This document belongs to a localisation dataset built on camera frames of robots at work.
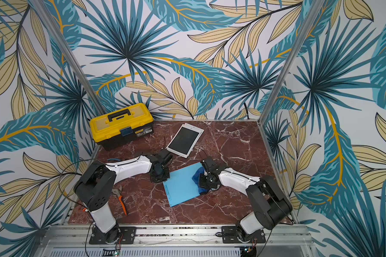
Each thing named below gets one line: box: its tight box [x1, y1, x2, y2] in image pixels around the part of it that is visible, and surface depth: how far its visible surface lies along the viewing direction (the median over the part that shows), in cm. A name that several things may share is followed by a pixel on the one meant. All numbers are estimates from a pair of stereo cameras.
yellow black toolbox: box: [89, 102, 154, 151], surface depth 98 cm
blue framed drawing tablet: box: [162, 161, 203, 208], surface depth 90 cm
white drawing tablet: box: [165, 122, 205, 159], surface depth 111 cm
